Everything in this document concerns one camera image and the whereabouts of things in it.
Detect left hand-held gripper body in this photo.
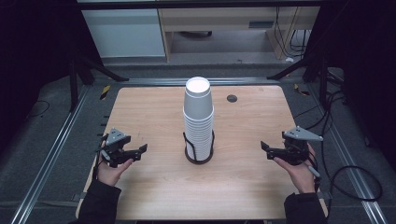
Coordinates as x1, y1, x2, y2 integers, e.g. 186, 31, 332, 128
99, 127, 139, 169

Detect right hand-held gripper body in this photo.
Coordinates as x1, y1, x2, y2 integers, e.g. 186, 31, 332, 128
281, 125, 324, 166

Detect black wire cup holder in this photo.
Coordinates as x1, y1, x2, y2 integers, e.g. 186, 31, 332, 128
182, 130, 217, 165

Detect stack of white paper cups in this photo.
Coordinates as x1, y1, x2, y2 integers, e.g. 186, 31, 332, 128
182, 76, 215, 162

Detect person's left hand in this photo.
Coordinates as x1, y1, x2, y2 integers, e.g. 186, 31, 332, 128
96, 159, 135, 188

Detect person's right hand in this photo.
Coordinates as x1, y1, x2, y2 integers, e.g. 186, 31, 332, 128
274, 143, 318, 194

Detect black metal stand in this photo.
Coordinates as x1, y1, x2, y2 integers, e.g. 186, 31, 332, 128
68, 55, 131, 113
266, 55, 331, 110

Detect white cabinet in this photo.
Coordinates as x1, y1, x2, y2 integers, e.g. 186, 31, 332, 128
81, 8, 166, 59

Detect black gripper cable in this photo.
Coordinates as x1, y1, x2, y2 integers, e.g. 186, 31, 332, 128
92, 133, 108, 181

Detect grey cable plug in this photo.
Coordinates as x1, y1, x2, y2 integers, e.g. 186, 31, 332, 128
306, 164, 321, 179

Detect metal floor rail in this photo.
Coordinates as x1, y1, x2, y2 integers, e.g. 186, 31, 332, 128
119, 77, 282, 87
10, 85, 92, 224
305, 83, 389, 224

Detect black looped cable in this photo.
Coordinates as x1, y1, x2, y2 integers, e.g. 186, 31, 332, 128
320, 89, 384, 216

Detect thin black floor cable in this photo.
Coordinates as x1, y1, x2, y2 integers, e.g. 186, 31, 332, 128
25, 99, 51, 119

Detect black hanging cables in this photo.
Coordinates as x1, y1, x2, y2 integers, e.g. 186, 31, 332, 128
274, 7, 312, 59

